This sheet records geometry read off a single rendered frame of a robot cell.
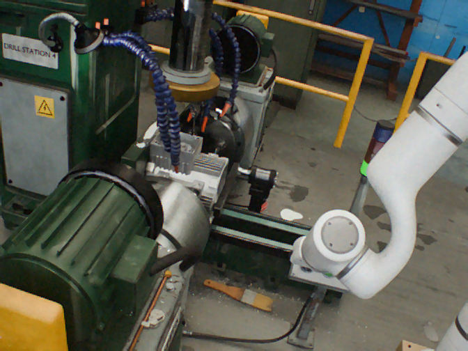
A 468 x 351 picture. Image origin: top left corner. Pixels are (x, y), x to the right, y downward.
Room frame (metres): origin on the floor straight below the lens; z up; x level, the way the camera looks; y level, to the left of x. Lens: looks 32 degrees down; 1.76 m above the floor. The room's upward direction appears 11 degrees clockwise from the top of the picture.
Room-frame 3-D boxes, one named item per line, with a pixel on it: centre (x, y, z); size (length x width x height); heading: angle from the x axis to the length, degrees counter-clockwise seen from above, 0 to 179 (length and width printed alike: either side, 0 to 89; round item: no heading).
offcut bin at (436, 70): (5.43, -2.28, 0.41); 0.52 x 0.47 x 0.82; 79
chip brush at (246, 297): (0.91, -0.08, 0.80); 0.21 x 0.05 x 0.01; 78
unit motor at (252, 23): (1.73, 0.03, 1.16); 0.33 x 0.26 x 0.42; 174
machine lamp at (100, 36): (0.89, 0.39, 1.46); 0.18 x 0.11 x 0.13; 84
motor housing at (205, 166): (1.10, 0.13, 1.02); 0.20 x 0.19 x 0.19; 84
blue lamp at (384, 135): (1.34, -0.44, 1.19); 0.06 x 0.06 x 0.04
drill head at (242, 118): (1.43, 0.09, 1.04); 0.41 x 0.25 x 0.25; 174
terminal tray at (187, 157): (1.10, 0.17, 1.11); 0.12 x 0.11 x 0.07; 84
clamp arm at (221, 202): (1.11, 0.01, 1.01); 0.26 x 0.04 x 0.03; 174
